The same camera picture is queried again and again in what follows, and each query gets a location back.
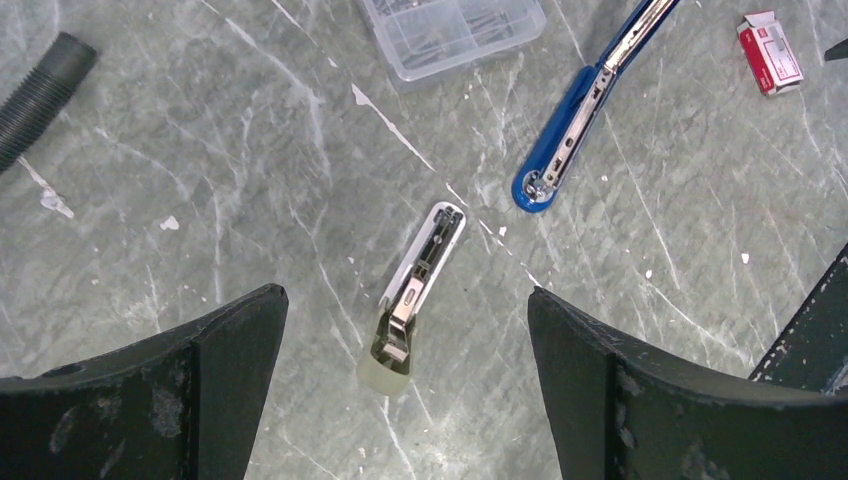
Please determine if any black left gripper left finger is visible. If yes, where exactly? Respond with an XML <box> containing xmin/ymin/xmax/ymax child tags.
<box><xmin>1</xmin><ymin>283</ymin><xmax>289</xmax><ymax>479</ymax></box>

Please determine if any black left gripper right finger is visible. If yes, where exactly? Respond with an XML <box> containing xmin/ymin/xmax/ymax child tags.
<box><xmin>527</xmin><ymin>288</ymin><xmax>847</xmax><ymax>479</ymax></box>

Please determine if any small beige white stapler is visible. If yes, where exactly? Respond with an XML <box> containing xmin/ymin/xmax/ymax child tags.
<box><xmin>356</xmin><ymin>201</ymin><xmax>466</xmax><ymax>396</ymax></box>

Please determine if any blue black stapler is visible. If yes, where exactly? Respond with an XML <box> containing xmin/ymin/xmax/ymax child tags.
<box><xmin>511</xmin><ymin>0</ymin><xmax>678</xmax><ymax>213</ymax></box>

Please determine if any red white staples box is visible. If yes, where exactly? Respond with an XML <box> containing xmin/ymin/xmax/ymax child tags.
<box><xmin>737</xmin><ymin>10</ymin><xmax>804</xmax><ymax>97</ymax></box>

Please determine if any clear plastic screw organizer box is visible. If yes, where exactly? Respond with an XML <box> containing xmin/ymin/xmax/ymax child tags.
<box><xmin>357</xmin><ymin>0</ymin><xmax>547</xmax><ymax>93</ymax></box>

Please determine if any dark corrugated hose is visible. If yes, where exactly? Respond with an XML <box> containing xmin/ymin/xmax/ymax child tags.
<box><xmin>0</xmin><ymin>31</ymin><xmax>99</xmax><ymax>175</ymax></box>

